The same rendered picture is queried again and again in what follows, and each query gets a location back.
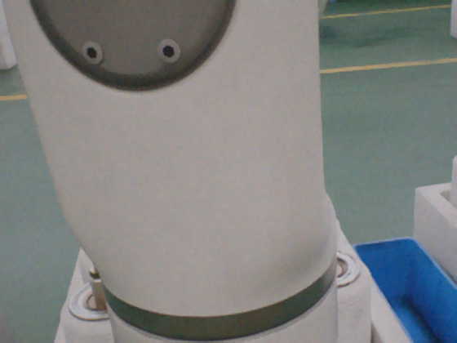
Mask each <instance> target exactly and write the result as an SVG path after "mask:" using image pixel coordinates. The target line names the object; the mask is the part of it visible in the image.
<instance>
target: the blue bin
mask: <svg viewBox="0 0 457 343"><path fill-rule="evenodd" d="M352 249H353V250H354V251H355V254H356V256H357V257H358V259H359V260H360V261H361V262H362V263H363V264H364V265H365V266H366V268H367V269H368V270H369V272H370V276H371V280H372V281H373V283H374V285H375V287H376V289H377V292H378V293H379V295H380V296H382V297H383V298H384V300H385V302H386V305H387V307H388V308H389V309H390V311H391V312H392V314H393V316H394V317H395V318H396V321H397V323H398V325H399V326H400V327H401V328H402V331H403V332H404V333H405V335H406V338H407V339H408V341H409V342H410V343H457V286H456V284H455V283H454V282H453V281H452V279H451V278H449V277H448V276H447V274H446V272H445V271H444V270H443V269H442V268H441V267H440V266H439V265H438V264H437V262H436V261H435V260H434V259H433V258H432V257H431V256H430V255H429V254H428V252H427V251H426V250H425V249H424V247H423V246H422V245H421V244H420V243H419V241H418V240H417V239H414V238H409V237H405V238H388V239H383V240H377V241H372V242H366V243H357V244H354V245H353V246H352Z"/></svg>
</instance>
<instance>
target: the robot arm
mask: <svg viewBox="0 0 457 343"><path fill-rule="evenodd" d="M328 1H329V0H2V4H3V11H4V15H5V18H6V22H7V28H8V32H9V34H10V38H11V43H12V46H13V48H14V52H15V57H16V63H17V64H18V68H19V71H20V76H21V78H22V81H23V84H24V88H25V91H26V96H27V99H28V102H29V106H30V108H31V112H32V114H33V119H34V121H35V124H36V127H37V133H38V137H39V140H40V142H41V145H42V150H43V152H44V155H45V158H46V161H47V168H48V171H49V173H50V176H51V181H52V183H53V186H54V189H55V193H56V196H57V200H58V203H59V205H60V210H61V211H62V213H63V216H64V219H65V220H66V222H67V226H68V227H69V229H70V231H71V233H72V234H73V236H74V237H75V238H76V239H77V243H78V245H79V246H80V247H81V248H82V250H83V251H84V252H85V253H86V254H87V257H88V258H90V260H91V261H92V262H93V264H94V265H95V267H96V268H97V270H98V272H99V276H100V280H101V284H102V287H103V290H104V296H105V298H106V302H105V303H106V306H107V311H108V314H109V321H110V324H111V328H112V332H113V338H114V342H115V343H338V315H337V281H336V267H337V260H336V222H335V209H334V206H333V203H332V201H331V200H330V198H329V196H328V195H327V193H326V187H325V181H324V169H323V151H322V113H321V93H320V73H319V50H318V21H319V19H320V17H321V16H322V13H323V12H324V10H325V9H326V6H327V4H328Z"/></svg>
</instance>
